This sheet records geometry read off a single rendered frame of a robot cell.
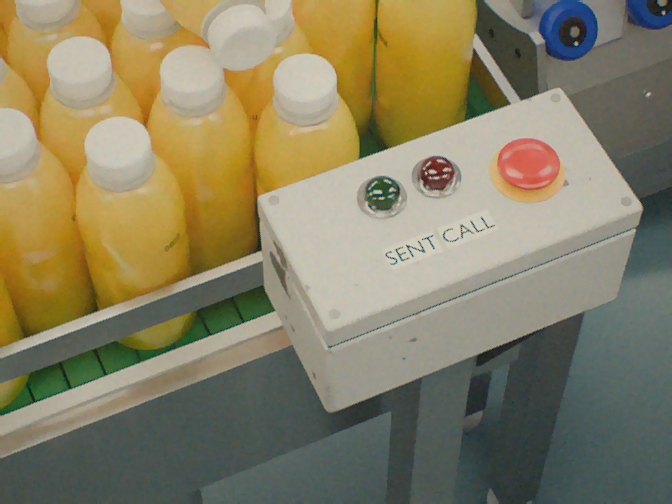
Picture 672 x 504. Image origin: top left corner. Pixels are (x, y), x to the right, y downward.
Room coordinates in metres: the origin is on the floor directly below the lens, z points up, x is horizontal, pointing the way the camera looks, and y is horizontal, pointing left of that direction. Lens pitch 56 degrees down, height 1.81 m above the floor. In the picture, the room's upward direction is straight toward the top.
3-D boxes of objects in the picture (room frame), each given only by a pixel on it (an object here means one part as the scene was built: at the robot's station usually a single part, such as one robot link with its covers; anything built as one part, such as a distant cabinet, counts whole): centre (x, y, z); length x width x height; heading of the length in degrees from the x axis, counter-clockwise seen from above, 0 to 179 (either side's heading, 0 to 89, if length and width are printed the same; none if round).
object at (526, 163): (0.53, -0.11, 1.11); 0.04 x 0.04 x 0.01
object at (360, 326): (0.51, -0.06, 1.05); 0.20 x 0.10 x 0.10; 115
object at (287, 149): (0.61, 0.03, 0.99); 0.07 x 0.07 x 0.18
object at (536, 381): (0.82, -0.21, 0.31); 0.06 x 0.06 x 0.63; 25
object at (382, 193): (0.51, -0.02, 1.11); 0.02 x 0.02 x 0.01
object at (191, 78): (0.61, 0.10, 1.08); 0.04 x 0.04 x 0.02
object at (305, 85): (0.61, 0.03, 1.08); 0.04 x 0.04 x 0.02
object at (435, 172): (0.52, -0.05, 1.11); 0.02 x 0.02 x 0.01
